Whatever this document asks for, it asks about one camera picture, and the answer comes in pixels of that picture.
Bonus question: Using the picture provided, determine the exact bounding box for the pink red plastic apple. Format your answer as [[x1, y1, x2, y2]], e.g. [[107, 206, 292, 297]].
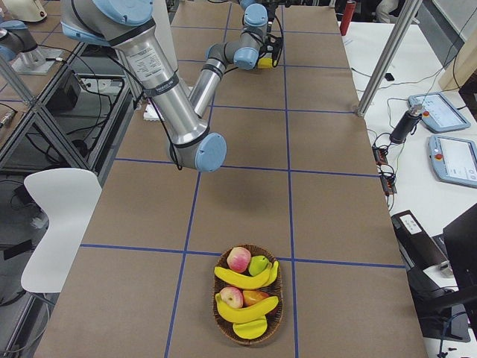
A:
[[227, 246, 251, 273]]

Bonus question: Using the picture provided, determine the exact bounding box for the yellow plastic banana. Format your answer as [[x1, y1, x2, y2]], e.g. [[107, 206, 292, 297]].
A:
[[215, 293, 279, 324], [233, 315, 268, 340], [214, 260, 279, 290]]

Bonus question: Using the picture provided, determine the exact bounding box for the black computer monitor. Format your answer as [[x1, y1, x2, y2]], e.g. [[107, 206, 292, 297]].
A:
[[420, 203, 477, 325]]

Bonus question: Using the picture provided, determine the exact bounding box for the white chair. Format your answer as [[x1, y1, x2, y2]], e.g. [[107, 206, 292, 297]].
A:
[[21, 168, 101, 294]]

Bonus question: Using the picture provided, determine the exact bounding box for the red orange plastic mango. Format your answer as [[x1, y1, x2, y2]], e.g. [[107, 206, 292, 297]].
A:
[[242, 290, 270, 308]]

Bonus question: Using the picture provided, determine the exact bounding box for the aluminium frame post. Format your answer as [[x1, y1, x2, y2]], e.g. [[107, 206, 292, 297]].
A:
[[356, 0, 422, 117]]

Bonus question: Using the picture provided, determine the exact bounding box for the green plastic pear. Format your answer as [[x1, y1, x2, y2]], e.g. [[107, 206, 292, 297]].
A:
[[248, 255, 271, 277]]

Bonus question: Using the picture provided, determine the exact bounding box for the blue teach pendant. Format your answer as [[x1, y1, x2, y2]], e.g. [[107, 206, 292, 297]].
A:
[[408, 92, 470, 134], [428, 135, 476, 187]]

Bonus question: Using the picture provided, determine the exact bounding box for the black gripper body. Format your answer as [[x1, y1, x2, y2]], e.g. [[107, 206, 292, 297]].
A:
[[264, 34, 282, 67]]

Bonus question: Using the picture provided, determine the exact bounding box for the black box with label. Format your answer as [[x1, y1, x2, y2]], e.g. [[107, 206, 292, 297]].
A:
[[391, 210, 453, 278]]

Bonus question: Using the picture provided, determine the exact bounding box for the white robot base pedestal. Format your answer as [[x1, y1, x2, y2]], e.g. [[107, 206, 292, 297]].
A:
[[143, 104, 163, 122]]

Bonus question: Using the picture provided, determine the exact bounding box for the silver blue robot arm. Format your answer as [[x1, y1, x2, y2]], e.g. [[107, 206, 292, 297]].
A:
[[189, 1, 283, 116], [60, 1, 227, 172]]

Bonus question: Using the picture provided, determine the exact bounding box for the red cylinder bottle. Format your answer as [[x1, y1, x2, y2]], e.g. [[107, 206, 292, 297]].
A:
[[340, 0, 356, 36]]

